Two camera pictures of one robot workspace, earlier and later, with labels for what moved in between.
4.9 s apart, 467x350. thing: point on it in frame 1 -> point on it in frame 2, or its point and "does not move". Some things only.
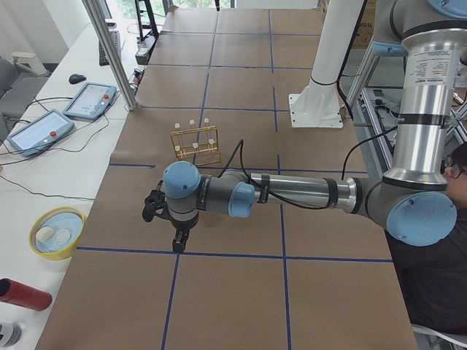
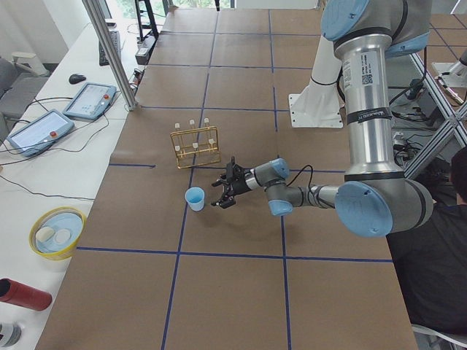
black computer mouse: x=74 y=79 does not move
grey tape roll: x=10 y=333 does not move
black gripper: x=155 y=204 -> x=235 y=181
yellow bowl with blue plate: x=56 y=233 does not move
